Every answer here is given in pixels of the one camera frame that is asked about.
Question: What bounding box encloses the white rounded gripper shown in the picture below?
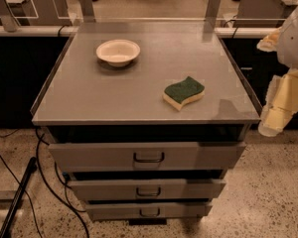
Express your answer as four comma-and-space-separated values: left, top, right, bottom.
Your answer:
256, 6, 298, 137

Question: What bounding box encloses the grey top drawer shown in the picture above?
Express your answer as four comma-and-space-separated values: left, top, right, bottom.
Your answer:
49, 142, 245, 173

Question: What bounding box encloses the grey drawer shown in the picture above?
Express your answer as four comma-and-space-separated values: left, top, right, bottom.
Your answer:
69, 178, 225, 201
85, 201, 212, 221
49, 142, 245, 173

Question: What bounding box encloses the grey metal drawer cabinet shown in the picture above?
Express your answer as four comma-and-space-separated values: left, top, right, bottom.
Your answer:
30, 20, 264, 226

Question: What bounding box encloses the grey bottom drawer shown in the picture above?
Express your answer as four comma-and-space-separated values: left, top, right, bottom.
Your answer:
85, 201, 212, 221

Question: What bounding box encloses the grey middle drawer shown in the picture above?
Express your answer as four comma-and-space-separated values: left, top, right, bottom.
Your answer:
69, 178, 225, 201

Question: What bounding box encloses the grey background desk right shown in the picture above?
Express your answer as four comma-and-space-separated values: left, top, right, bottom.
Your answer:
233, 0, 298, 28

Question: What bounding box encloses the grey background desk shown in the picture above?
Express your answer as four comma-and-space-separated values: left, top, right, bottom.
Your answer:
5, 0, 72, 26
233, 0, 298, 28

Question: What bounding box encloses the green and yellow sponge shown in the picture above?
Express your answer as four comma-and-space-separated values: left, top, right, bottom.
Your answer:
163, 76, 205, 111

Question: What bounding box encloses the white round bowl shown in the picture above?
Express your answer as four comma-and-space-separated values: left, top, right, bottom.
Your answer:
95, 40, 140, 67

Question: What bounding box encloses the grey background desk left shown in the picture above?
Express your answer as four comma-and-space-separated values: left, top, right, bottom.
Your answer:
5, 0, 72, 26

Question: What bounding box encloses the black floor bar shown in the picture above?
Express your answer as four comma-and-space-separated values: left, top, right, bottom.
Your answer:
0, 157, 37, 238

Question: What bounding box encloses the grey right post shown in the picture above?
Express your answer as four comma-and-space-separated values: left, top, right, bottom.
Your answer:
205, 0, 222, 20

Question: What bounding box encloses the grey post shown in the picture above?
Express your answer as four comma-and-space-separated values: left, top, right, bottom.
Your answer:
78, 0, 95, 23
205, 0, 222, 20
0, 0, 18, 33

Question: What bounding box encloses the grey middle post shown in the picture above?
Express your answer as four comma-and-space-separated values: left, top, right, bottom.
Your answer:
78, 0, 95, 23

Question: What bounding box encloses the grey left post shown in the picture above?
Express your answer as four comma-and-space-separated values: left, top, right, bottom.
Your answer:
0, 0, 18, 33

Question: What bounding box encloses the thin black floor cable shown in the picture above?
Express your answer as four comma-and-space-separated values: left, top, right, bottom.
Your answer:
0, 128, 44, 238

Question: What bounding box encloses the white horizontal rail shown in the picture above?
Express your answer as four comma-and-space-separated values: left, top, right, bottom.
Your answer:
0, 26, 275, 39

